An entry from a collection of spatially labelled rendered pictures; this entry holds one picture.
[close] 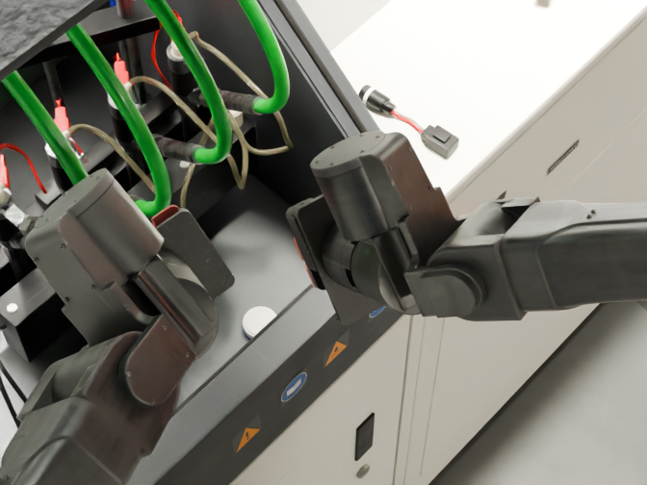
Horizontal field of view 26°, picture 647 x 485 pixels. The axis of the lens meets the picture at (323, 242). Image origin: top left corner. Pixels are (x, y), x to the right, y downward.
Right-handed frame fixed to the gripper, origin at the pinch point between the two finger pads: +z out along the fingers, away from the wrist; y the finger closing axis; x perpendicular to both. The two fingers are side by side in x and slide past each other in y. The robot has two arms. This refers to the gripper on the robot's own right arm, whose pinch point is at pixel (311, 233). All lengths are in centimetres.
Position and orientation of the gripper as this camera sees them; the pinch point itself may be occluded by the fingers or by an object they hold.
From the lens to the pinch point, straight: 115.9
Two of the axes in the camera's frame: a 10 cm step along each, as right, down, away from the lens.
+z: -3.8, -1.6, 9.1
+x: -8.5, 4.5, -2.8
